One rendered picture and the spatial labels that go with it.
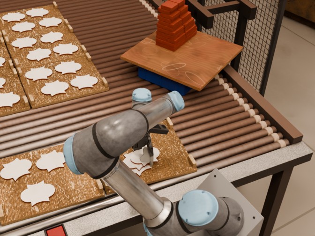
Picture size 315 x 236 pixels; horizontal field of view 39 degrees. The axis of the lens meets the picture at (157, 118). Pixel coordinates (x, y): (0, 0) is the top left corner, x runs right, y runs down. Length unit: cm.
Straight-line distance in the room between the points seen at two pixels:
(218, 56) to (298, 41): 254
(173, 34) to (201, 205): 123
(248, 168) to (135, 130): 88
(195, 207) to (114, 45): 156
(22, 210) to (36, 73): 93
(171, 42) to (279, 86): 190
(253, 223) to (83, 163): 65
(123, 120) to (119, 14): 194
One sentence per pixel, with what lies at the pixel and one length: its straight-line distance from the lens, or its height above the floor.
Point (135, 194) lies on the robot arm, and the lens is 141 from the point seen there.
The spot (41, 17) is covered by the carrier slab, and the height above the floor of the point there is 94.
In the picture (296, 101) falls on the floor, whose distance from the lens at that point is 406.
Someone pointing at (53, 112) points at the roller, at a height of 92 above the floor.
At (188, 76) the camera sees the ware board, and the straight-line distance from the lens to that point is 231.
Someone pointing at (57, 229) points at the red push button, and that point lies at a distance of 177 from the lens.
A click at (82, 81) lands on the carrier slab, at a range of 242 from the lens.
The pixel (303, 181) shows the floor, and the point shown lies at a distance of 336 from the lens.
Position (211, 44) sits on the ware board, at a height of 104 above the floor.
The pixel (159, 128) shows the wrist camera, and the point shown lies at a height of 111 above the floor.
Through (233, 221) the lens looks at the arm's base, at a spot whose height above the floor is 111.
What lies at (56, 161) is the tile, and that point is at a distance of 198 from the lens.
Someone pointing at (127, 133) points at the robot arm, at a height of 151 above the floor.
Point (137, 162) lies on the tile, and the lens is 192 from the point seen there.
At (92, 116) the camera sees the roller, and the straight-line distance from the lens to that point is 224.
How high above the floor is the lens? 235
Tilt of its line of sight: 40 degrees down
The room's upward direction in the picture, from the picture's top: 3 degrees clockwise
